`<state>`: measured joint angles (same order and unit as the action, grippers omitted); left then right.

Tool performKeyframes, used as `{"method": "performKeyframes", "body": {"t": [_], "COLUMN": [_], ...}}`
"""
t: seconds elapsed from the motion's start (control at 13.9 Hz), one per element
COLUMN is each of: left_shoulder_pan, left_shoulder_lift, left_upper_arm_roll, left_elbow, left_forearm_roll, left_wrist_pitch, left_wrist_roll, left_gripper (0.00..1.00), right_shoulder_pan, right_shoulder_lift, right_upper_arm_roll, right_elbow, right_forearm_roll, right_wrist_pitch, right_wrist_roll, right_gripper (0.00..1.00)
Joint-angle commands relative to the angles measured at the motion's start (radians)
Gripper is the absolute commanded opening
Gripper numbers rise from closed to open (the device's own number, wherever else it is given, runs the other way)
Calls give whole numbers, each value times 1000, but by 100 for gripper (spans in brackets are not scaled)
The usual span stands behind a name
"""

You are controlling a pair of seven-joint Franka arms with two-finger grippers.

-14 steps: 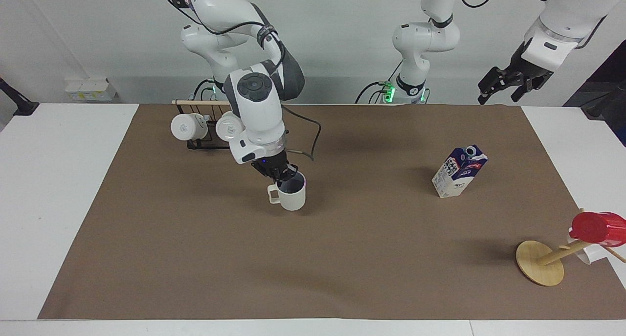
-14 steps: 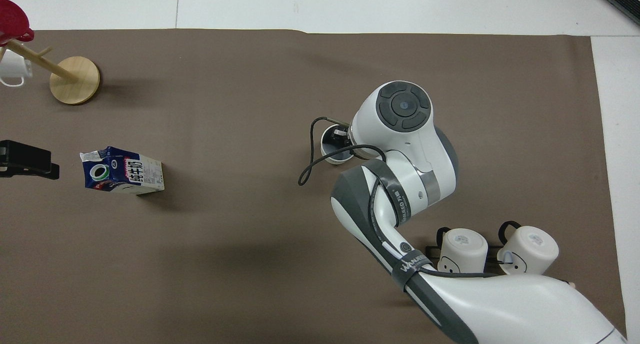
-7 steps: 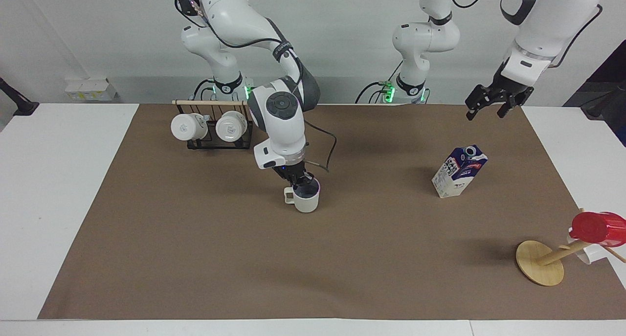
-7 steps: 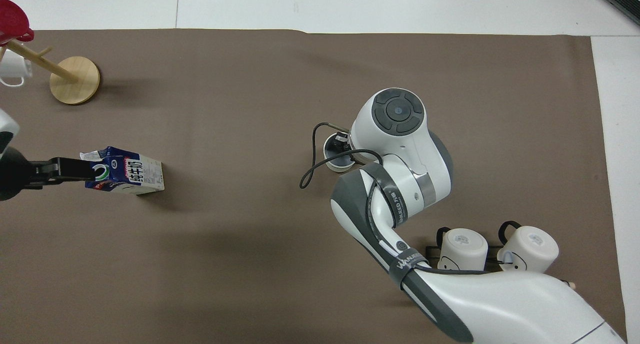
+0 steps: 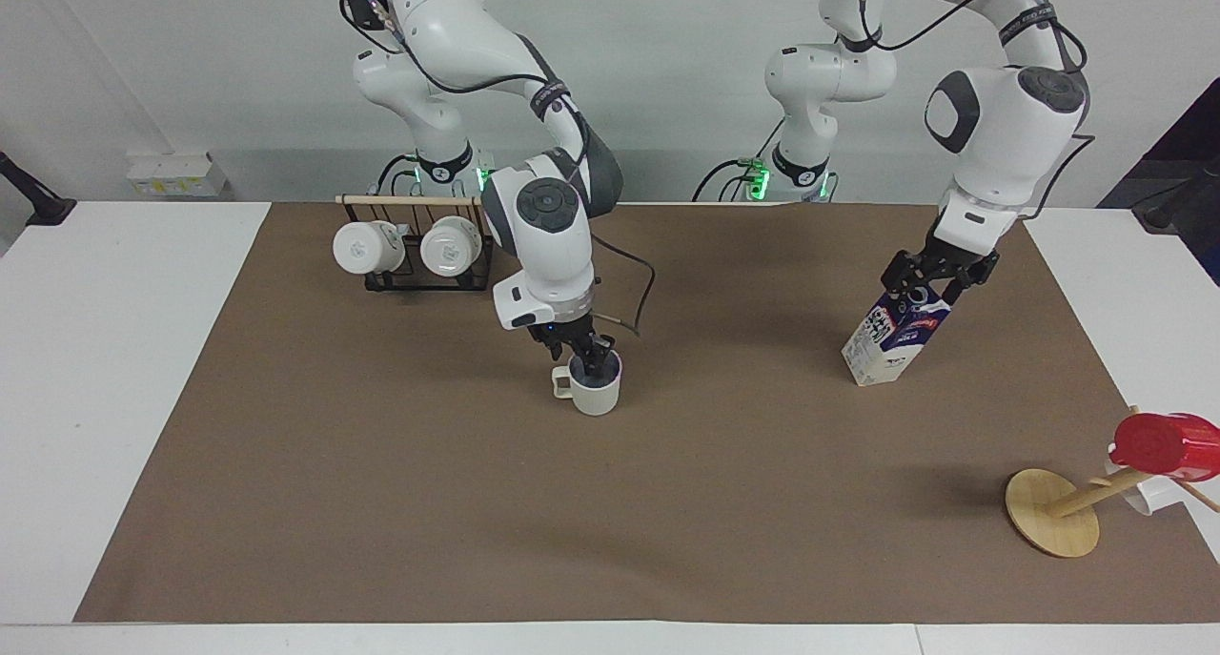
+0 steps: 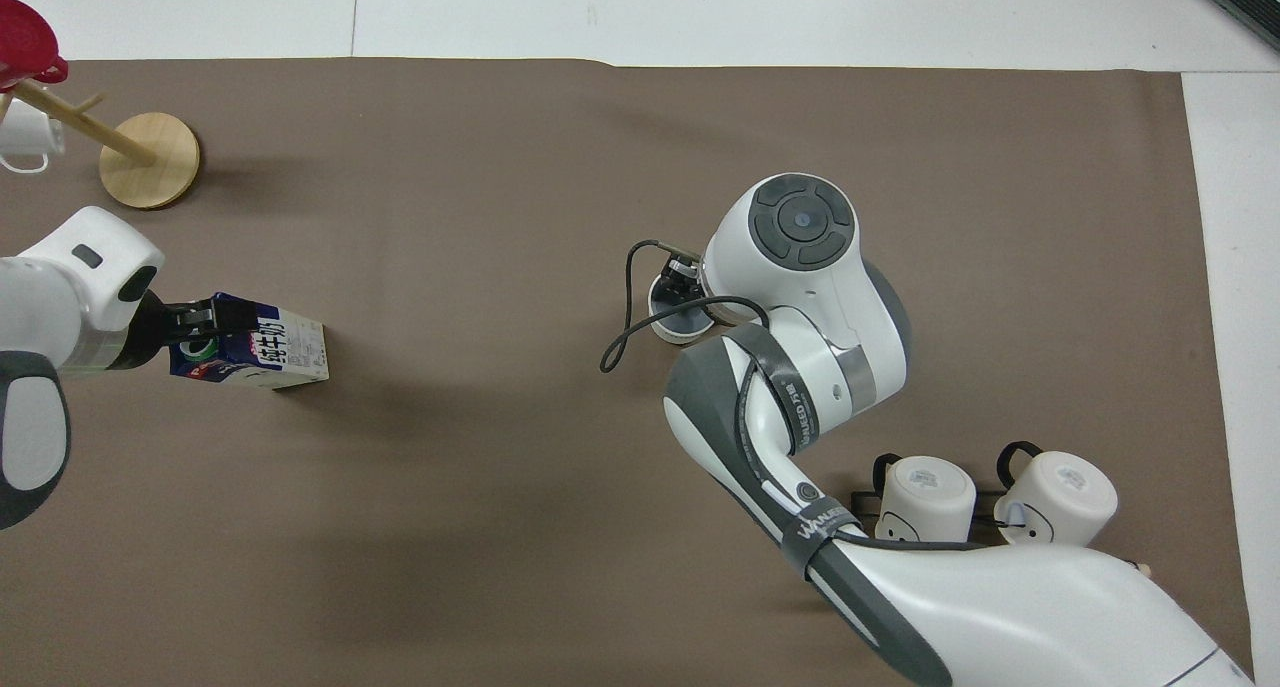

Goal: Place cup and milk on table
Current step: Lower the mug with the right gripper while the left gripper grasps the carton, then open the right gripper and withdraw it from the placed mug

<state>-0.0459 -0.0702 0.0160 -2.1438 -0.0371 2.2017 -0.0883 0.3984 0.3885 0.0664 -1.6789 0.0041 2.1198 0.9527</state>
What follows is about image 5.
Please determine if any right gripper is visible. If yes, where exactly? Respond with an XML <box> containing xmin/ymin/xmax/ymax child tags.
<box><xmin>527</xmin><ymin>314</ymin><xmax>619</xmax><ymax>383</ymax></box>

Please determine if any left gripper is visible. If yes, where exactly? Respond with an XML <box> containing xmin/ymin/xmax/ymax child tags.
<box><xmin>881</xmin><ymin>234</ymin><xmax>1000</xmax><ymax>306</ymax></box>

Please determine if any white mug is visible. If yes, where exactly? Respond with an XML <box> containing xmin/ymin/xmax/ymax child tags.
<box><xmin>551</xmin><ymin>349</ymin><xmax>624</xmax><ymax>418</ymax></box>

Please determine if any white and blue milk carton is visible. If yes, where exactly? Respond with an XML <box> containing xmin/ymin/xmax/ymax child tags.
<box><xmin>841</xmin><ymin>287</ymin><xmax>952</xmax><ymax>388</ymax></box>

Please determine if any white cup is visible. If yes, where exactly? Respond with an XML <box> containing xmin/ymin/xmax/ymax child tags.
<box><xmin>332</xmin><ymin>220</ymin><xmax>407</xmax><ymax>277</ymax></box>
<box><xmin>419</xmin><ymin>215</ymin><xmax>483</xmax><ymax>279</ymax></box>

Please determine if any red cup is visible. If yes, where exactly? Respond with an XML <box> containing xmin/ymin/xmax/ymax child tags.
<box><xmin>1109</xmin><ymin>412</ymin><xmax>1220</xmax><ymax>482</ymax></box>

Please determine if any wooden mug tree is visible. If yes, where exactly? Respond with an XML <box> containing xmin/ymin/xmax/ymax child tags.
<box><xmin>1005</xmin><ymin>405</ymin><xmax>1220</xmax><ymax>559</ymax></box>

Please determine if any black stand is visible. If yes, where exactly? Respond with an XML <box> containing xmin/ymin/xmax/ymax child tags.
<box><xmin>1136</xmin><ymin>157</ymin><xmax>1220</xmax><ymax>286</ymax></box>
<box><xmin>0</xmin><ymin>151</ymin><xmax>78</xmax><ymax>228</ymax></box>

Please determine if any white box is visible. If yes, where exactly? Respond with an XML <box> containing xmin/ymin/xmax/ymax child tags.
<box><xmin>126</xmin><ymin>152</ymin><xmax>231</xmax><ymax>199</ymax></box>

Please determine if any black cable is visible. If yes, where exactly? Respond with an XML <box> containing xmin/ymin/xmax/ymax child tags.
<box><xmin>591</xmin><ymin>235</ymin><xmax>658</xmax><ymax>339</ymax></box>
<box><xmin>854</xmin><ymin>0</ymin><xmax>1097</xmax><ymax>223</ymax></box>
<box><xmin>692</xmin><ymin>116</ymin><xmax>788</xmax><ymax>204</ymax></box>
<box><xmin>376</xmin><ymin>154</ymin><xmax>421</xmax><ymax>198</ymax></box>
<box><xmin>338</xmin><ymin>0</ymin><xmax>585</xmax><ymax>156</ymax></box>

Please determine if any black wire cup rack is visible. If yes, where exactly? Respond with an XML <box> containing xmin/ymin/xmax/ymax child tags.
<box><xmin>335</xmin><ymin>194</ymin><xmax>497</xmax><ymax>295</ymax></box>

